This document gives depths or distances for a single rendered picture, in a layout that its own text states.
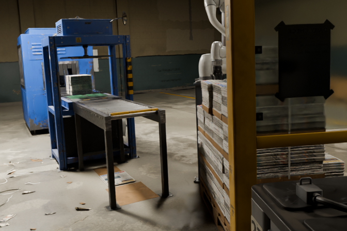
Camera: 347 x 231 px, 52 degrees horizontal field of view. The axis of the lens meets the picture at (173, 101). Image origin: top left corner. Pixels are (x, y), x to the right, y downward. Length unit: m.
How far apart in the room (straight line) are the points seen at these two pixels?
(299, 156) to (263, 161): 0.18
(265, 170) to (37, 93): 5.19
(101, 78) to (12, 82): 2.72
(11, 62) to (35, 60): 5.15
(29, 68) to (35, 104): 0.63
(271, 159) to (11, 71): 10.35
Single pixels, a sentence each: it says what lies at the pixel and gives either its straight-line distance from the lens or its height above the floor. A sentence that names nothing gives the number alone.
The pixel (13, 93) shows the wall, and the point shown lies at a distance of 11.65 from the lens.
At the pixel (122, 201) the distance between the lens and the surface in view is 3.30.
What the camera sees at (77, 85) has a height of 0.92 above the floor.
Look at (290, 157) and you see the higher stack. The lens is 1.85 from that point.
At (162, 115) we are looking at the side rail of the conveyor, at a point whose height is 0.75.
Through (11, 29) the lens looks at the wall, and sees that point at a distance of 11.67.
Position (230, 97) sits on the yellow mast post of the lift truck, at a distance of 1.37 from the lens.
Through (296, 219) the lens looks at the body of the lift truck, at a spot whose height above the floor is 0.78.
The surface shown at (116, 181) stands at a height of 0.01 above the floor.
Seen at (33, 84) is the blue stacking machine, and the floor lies 0.90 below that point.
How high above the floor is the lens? 1.27
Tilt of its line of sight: 7 degrees down
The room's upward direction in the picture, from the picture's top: 3 degrees counter-clockwise
